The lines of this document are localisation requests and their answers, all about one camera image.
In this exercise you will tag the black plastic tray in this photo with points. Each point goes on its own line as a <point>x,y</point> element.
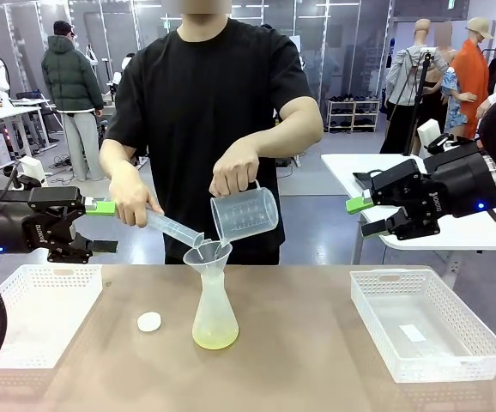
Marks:
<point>361,180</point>

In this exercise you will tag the person in black t-shirt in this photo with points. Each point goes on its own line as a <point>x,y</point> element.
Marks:
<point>213,86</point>

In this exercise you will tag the white round flask cap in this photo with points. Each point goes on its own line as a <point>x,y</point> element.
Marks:
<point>149,322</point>

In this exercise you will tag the white lab workbench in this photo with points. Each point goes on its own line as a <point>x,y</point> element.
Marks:
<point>3,113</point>

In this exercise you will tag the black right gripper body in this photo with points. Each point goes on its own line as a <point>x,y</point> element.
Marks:
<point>458,184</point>

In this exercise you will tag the white shoe rack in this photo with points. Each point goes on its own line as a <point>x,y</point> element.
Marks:
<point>353,116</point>

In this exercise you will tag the mannequin in black dress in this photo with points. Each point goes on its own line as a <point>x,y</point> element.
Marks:
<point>434,94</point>

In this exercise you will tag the translucent plastic conical flask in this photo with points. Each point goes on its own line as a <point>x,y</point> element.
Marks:
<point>215,317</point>

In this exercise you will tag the mannequin in blue floral dress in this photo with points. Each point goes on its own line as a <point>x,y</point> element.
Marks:
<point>456,103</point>

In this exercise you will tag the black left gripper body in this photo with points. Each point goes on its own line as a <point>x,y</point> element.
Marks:
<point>12,232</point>

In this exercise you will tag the person's left forearm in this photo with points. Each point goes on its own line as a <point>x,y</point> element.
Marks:
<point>282,137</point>

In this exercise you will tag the person in green puffer jacket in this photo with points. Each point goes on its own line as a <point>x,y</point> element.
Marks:
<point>72,81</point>

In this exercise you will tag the person's right hand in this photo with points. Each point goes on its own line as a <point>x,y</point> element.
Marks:
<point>134,193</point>

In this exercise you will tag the mannequin in orange robe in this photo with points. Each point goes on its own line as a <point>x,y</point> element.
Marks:
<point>473,77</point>

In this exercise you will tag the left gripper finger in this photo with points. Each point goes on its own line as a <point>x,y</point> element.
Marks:
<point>72,249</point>
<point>59,199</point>

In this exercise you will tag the clear plastic measuring cylinder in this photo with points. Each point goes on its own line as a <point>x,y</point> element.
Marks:
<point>175,227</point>

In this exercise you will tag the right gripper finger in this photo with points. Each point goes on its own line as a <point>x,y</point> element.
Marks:
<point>394,184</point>
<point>411,225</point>

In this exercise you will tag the person's left hand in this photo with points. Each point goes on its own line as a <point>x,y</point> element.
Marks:
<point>235,171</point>

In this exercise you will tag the white paper label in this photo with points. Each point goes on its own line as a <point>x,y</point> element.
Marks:
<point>412,332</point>

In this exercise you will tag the mannequin in grey jacket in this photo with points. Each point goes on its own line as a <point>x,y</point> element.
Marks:
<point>404,77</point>

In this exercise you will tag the translucent plastic funnel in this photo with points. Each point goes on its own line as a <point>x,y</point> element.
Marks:
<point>207,257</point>

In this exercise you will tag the white perforated plastic basket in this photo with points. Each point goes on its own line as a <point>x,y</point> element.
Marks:
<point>38,317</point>
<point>428,360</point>

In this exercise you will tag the person's right forearm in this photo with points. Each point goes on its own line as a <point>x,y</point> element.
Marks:
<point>115,159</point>

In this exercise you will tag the clear plastic measuring beaker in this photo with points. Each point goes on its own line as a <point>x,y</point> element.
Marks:
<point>248,214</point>

